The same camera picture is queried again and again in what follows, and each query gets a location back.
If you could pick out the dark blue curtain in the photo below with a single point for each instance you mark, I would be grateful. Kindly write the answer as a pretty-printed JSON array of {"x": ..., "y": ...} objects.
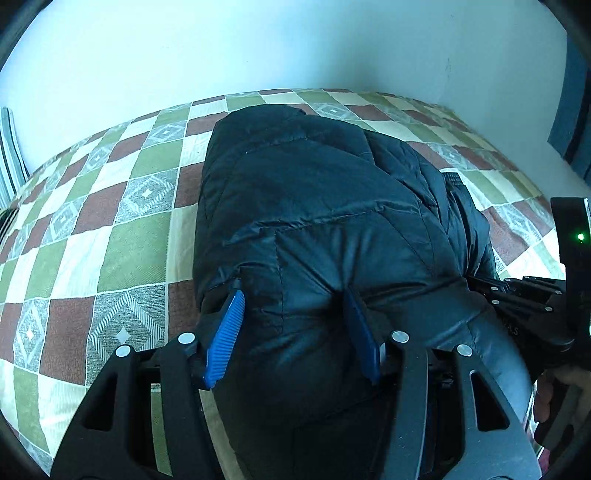
[{"x": 570, "y": 101}]

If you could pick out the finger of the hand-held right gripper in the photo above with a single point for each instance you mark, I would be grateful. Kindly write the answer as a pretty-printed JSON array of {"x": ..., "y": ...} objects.
[
  {"x": 521, "y": 285},
  {"x": 526, "y": 311}
]

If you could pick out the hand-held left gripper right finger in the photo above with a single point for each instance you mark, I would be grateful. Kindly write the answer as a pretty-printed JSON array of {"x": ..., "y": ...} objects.
[{"x": 363, "y": 337}]

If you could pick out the black puffer jacket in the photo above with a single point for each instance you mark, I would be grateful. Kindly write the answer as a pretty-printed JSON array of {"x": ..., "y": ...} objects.
[{"x": 323, "y": 207}]

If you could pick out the checkered patchwork bedspread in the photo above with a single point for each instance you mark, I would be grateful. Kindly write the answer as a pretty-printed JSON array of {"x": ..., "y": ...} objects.
[{"x": 115, "y": 207}]

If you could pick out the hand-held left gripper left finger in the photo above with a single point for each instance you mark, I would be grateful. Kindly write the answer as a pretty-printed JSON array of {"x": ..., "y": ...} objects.
[{"x": 226, "y": 332}]

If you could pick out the person's right hand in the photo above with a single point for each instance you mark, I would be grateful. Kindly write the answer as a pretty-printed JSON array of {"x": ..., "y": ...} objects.
[{"x": 545, "y": 397}]

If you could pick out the striped pillow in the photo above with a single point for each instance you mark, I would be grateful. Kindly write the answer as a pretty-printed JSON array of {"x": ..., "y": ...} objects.
[{"x": 9, "y": 157}]

